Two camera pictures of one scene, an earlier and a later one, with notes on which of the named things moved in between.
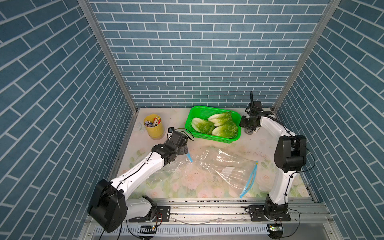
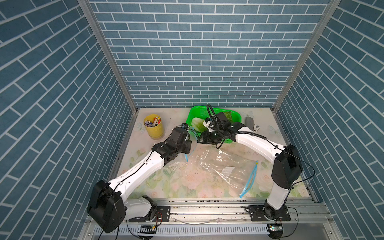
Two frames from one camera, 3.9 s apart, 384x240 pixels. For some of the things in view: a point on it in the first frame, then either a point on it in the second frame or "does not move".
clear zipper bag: x=237 y=173 does not move
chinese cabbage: x=203 y=126 does not move
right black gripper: x=242 y=124 -> x=205 y=138
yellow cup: x=153 y=125 does not move
